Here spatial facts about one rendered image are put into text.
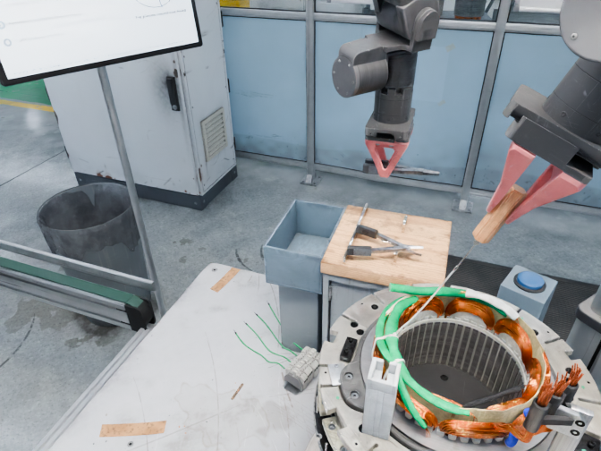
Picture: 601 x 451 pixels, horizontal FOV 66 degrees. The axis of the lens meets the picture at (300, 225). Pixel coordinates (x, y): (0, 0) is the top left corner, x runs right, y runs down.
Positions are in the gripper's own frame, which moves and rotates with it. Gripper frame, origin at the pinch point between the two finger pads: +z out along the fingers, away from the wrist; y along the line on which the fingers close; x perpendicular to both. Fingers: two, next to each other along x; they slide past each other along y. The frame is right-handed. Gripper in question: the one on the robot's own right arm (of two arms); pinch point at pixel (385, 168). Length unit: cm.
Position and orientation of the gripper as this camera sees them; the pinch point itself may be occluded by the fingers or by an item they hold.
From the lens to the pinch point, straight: 80.9
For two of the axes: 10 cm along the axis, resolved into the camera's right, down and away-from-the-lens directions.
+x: 9.5, 1.7, -2.6
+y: -3.1, 5.5, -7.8
